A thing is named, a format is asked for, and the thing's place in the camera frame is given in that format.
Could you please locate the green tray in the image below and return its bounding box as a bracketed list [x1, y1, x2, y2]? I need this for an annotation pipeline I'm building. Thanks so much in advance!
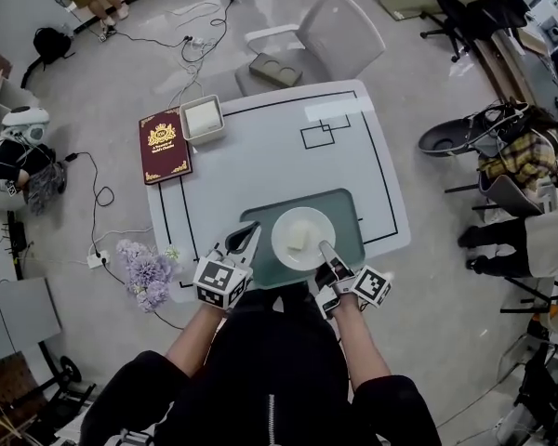
[239, 187, 366, 290]

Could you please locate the purple flower bouquet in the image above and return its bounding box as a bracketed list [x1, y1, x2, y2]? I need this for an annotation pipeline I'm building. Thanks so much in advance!
[115, 238, 182, 314]

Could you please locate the person's left forearm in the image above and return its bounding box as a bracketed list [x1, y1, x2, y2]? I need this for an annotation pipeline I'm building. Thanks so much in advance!
[165, 302, 224, 378]

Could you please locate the person's black clothing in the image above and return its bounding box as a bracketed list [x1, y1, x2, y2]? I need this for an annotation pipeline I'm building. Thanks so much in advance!
[78, 285, 443, 446]

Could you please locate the white square box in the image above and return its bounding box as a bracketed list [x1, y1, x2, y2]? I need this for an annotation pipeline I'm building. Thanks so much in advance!
[179, 93, 228, 147]

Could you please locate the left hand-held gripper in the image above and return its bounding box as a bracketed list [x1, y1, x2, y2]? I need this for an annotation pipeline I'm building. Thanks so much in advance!
[193, 220, 262, 314]

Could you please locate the white vase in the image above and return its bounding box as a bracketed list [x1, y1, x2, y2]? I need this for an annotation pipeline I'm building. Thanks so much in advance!
[165, 243, 196, 278]

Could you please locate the person's right forearm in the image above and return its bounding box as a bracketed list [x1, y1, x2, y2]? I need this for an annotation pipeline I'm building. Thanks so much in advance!
[335, 302, 392, 389]

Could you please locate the dark grey round seat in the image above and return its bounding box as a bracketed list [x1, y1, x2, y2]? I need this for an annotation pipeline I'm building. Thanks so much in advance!
[418, 117, 478, 157]

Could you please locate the light grey chair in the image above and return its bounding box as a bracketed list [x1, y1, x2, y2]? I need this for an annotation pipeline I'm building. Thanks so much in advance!
[234, 0, 387, 98]

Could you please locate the grey cabinet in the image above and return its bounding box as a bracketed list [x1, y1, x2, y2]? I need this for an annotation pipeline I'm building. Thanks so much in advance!
[0, 276, 64, 366]

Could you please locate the black backpack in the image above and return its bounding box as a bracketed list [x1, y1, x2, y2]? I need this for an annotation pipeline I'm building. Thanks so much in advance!
[32, 26, 73, 62]

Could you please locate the black router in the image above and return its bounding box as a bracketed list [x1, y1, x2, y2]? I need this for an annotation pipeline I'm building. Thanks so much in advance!
[7, 220, 29, 255]

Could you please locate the black office chair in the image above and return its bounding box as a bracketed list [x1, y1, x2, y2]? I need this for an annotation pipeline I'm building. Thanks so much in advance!
[419, 0, 531, 63]

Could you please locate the black weight wheel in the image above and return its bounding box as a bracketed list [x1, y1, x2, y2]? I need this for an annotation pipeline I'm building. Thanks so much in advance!
[58, 355, 83, 385]

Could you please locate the black power cable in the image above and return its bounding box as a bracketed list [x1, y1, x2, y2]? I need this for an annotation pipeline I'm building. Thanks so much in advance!
[64, 151, 187, 332]

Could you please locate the white table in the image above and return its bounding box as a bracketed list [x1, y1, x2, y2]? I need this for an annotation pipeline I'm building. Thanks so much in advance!
[146, 79, 411, 304]

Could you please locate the white round plate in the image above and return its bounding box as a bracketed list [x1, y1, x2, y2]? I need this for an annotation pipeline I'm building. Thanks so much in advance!
[271, 206, 337, 270]

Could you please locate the grey shell chair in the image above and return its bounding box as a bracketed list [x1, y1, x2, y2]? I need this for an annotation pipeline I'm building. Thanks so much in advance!
[445, 174, 545, 217]

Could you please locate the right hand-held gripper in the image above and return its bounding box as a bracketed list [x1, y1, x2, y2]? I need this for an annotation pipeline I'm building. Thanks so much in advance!
[314, 240, 394, 321]

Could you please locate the dark red book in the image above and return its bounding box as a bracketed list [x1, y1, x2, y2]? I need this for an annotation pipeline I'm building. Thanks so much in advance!
[138, 108, 194, 187]

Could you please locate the brown two-hole holder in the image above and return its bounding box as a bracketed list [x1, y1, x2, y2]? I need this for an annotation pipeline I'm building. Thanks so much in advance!
[247, 52, 304, 88]

